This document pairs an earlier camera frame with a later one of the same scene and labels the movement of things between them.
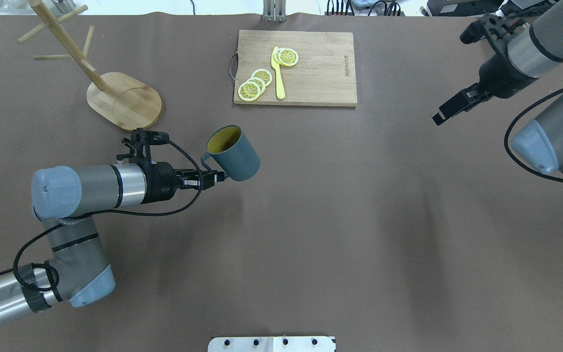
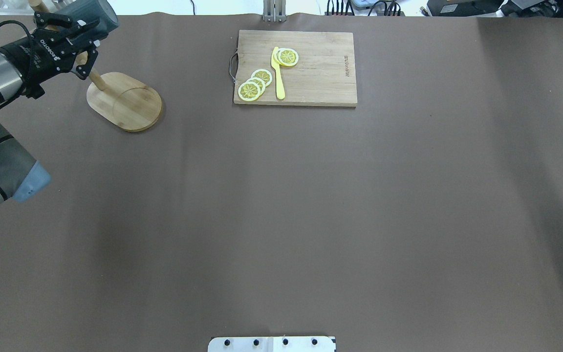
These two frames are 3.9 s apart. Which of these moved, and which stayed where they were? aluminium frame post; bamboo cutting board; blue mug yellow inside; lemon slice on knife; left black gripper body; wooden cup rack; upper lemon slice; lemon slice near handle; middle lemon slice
Moved: blue mug yellow inside; left black gripper body
Stayed: lemon slice near handle; aluminium frame post; upper lemon slice; middle lemon slice; lemon slice on knife; wooden cup rack; bamboo cutting board
